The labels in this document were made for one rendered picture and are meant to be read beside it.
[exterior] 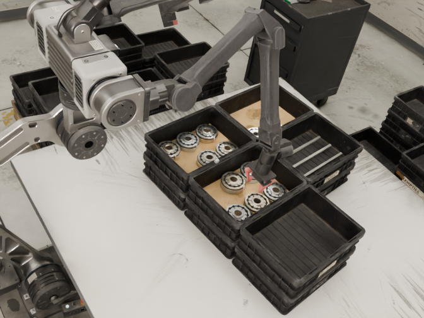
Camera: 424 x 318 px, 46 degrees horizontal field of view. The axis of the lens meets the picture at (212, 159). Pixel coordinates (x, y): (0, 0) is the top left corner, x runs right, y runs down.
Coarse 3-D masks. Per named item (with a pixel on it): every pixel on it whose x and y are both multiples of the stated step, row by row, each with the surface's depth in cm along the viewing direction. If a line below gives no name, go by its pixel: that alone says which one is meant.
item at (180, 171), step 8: (200, 112) 228; (176, 120) 221; (232, 120) 227; (160, 128) 216; (240, 128) 224; (144, 136) 211; (248, 136) 220; (152, 144) 208; (248, 144) 216; (160, 152) 206; (232, 152) 211; (168, 160) 203; (176, 168) 201; (200, 168) 201; (184, 176) 198
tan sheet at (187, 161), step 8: (224, 136) 233; (200, 144) 227; (208, 144) 227; (216, 144) 228; (184, 152) 222; (192, 152) 222; (176, 160) 217; (184, 160) 218; (192, 160) 219; (184, 168) 214; (192, 168) 215
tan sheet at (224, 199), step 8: (216, 184) 210; (248, 184) 213; (256, 184) 214; (208, 192) 206; (216, 192) 207; (224, 192) 208; (240, 192) 209; (248, 192) 209; (216, 200) 204; (224, 200) 205; (232, 200) 205; (240, 200) 206; (224, 208) 201
